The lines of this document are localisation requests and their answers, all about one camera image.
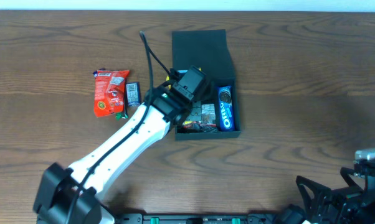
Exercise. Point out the blue Oreo packet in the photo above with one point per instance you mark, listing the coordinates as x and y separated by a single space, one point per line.
226 114

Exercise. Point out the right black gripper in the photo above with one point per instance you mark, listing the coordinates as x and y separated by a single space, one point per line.
332 199

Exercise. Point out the green wrapped candy stick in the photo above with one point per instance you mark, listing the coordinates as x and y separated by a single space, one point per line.
123 113

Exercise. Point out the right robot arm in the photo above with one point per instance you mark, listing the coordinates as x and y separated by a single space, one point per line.
298 215

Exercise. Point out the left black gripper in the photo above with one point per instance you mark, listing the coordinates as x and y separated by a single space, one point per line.
203 94

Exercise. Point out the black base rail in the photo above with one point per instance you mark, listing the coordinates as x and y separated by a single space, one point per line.
253 218

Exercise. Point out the orange Reese's packet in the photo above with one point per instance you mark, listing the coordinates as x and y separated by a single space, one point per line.
109 90

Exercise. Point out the small blue carton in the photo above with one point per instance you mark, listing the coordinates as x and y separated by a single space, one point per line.
133 94

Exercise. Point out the black box with lid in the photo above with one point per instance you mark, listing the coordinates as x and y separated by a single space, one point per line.
208 50

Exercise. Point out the black snack packet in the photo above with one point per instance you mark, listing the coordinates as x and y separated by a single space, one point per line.
202 119

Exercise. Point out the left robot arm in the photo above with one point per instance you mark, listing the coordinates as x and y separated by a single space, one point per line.
74 195

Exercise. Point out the yellow snack packet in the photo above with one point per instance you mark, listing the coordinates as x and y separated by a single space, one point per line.
168 77

